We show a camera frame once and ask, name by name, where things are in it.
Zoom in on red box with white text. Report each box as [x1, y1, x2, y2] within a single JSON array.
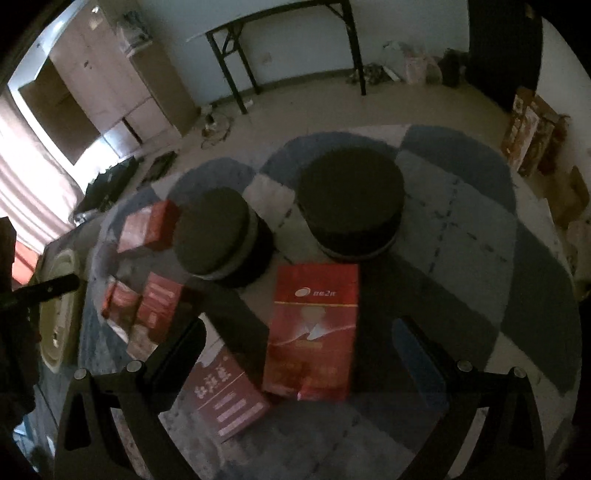
[[135, 272, 184, 344]]

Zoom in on large red box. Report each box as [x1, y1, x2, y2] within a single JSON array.
[[263, 264, 360, 402]]

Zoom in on small red box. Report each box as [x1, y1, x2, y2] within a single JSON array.
[[101, 277, 141, 331]]

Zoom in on cream plastic tray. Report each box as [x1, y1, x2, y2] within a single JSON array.
[[39, 249, 86, 374]]

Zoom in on white and red carton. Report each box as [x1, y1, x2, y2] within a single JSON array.
[[181, 345, 271, 445]]

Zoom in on pink curtain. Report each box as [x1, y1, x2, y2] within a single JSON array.
[[0, 87, 86, 287]]

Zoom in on black open suitcase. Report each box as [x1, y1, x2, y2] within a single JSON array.
[[72, 156, 143, 224]]

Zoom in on black flat tray on floor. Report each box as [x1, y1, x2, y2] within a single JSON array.
[[138, 151, 177, 188]]

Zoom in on wooden wardrobe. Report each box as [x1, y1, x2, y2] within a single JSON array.
[[11, 1, 199, 164]]

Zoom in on brown printed cardboard box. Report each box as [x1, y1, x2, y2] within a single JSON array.
[[501, 88, 570, 177]]

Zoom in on black folding table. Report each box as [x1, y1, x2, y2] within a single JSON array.
[[186, 1, 367, 114]]

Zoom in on cables on floor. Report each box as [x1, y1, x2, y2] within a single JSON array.
[[198, 106, 235, 150]]

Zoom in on bags pile by wall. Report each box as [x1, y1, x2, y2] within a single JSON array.
[[362, 41, 470, 88]]

